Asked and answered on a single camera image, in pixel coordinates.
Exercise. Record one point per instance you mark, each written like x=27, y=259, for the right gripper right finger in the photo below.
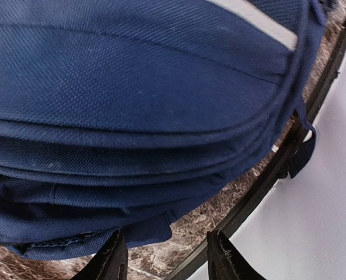
x=224, y=260

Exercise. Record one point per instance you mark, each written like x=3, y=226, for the navy blue student backpack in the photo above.
x=127, y=115

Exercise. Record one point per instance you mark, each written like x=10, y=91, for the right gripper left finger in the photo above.
x=110, y=262

